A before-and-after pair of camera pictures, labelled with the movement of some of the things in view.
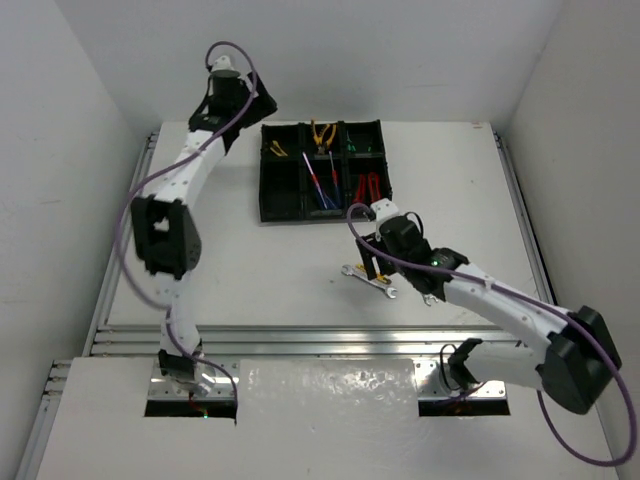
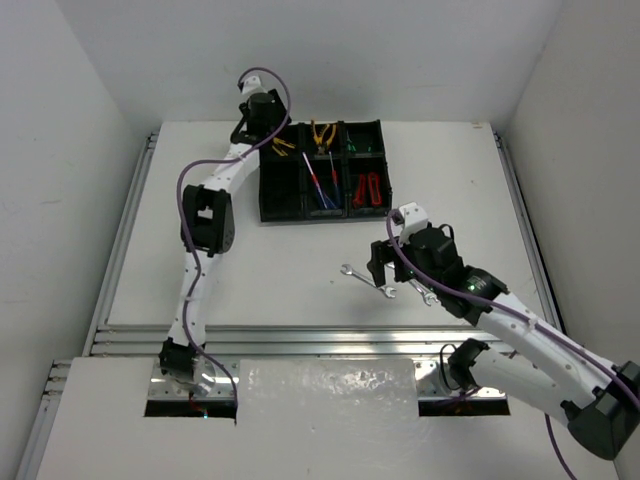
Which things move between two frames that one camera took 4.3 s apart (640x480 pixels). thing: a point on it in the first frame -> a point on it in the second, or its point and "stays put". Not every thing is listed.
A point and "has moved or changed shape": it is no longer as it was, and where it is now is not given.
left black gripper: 261,100 -> 279,107
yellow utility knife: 281,153 has moved or changed shape
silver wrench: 426,298 stays put
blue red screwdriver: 315,181 stays put
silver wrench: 350,272 stays put
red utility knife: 361,194 stays put
